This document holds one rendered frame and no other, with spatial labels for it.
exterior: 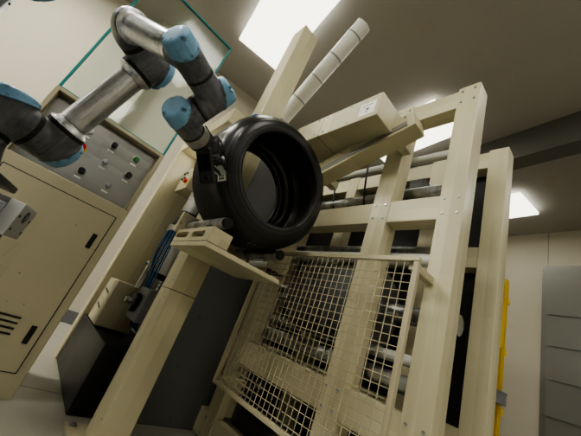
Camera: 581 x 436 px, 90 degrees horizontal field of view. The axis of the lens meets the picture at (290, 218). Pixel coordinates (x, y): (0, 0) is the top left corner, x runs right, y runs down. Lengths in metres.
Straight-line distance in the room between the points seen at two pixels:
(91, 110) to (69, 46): 3.45
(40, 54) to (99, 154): 2.80
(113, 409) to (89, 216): 0.84
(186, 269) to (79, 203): 0.61
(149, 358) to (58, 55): 3.71
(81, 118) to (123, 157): 0.69
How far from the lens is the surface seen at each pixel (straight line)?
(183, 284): 1.45
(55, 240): 1.69
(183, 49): 0.78
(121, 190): 1.79
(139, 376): 1.48
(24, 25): 4.71
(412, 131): 1.53
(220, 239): 1.09
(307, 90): 2.44
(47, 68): 4.44
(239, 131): 1.21
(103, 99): 1.17
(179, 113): 0.83
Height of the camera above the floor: 0.60
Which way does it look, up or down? 22 degrees up
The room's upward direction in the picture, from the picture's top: 21 degrees clockwise
